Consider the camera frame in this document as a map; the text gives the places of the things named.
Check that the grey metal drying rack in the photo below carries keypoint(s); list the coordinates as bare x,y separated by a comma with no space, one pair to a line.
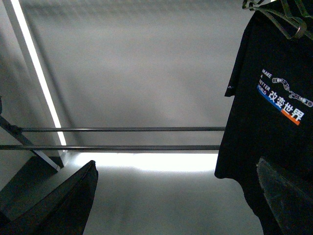
172,149

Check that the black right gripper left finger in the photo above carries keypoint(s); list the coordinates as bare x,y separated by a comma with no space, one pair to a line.
64,211

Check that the metal clothes hanger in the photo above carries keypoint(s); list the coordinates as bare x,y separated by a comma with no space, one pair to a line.
296,22

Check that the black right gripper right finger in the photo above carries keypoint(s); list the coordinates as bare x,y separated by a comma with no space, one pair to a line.
289,197

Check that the black printed t-shirt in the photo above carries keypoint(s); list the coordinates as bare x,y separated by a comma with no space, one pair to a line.
272,112

